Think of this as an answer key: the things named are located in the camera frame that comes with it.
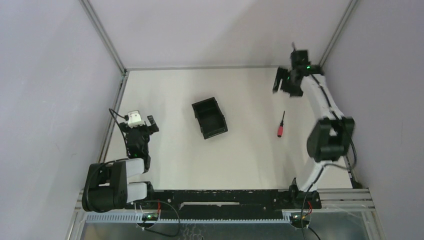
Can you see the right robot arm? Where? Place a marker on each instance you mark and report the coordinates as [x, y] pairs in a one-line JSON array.
[[331, 137]]

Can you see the left controller board with wires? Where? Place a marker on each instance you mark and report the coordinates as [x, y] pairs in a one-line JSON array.
[[148, 220]]

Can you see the right controller board with wires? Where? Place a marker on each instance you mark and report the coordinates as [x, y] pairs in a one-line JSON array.
[[302, 221]]

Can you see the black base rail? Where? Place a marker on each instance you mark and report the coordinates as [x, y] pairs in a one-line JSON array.
[[247, 204]]

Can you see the controller board with wires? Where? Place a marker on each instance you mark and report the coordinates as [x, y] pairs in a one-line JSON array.
[[302, 221], [148, 220]]

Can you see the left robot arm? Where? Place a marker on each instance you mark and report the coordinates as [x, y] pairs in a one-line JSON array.
[[107, 185]]

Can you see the black plastic bin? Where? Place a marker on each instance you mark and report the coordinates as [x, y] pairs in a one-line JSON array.
[[211, 120]]

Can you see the red handled screwdriver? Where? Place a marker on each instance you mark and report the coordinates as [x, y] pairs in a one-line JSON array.
[[280, 130]]

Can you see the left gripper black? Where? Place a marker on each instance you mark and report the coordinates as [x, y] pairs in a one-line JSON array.
[[142, 129]]

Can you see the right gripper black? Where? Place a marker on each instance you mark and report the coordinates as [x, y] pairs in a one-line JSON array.
[[283, 73]]

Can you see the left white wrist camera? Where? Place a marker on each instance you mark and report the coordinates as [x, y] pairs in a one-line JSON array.
[[135, 119]]

